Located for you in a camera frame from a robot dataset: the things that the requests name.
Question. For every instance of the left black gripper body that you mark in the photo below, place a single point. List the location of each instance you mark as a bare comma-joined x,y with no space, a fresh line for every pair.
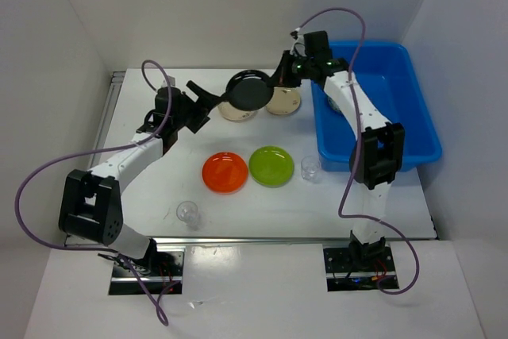
191,113

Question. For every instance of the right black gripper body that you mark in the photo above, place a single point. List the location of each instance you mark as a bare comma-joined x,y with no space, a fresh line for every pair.
302,66

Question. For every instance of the blue patterned plate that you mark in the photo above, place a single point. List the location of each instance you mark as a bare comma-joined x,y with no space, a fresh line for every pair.
333,105

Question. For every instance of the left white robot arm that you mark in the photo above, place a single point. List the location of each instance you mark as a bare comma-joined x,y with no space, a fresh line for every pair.
91,204

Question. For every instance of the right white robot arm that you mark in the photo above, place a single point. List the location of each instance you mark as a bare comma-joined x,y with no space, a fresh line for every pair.
377,154

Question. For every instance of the blue plastic bin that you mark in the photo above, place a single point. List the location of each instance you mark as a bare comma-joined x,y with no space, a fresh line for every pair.
386,74

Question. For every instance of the clear cup near bin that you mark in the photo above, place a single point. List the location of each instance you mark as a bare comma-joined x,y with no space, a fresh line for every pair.
310,169

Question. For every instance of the beige plate with small motifs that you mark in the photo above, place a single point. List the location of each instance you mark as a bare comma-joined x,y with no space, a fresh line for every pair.
284,101

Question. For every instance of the beige plate with black patch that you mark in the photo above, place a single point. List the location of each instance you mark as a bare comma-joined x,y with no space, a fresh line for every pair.
230,113

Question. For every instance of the orange plate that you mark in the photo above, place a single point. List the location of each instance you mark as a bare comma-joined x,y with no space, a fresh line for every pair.
224,173

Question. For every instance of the green plate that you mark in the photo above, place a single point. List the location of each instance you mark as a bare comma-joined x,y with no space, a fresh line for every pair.
271,166

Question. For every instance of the clear cup front left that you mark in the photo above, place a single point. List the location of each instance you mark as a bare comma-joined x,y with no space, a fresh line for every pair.
188,213

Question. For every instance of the aluminium table frame rail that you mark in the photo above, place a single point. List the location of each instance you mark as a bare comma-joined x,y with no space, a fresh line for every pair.
300,210

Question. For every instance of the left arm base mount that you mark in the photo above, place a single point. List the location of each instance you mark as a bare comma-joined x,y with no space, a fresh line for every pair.
168,275

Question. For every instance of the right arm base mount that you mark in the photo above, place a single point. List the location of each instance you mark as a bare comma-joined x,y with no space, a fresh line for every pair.
343,275

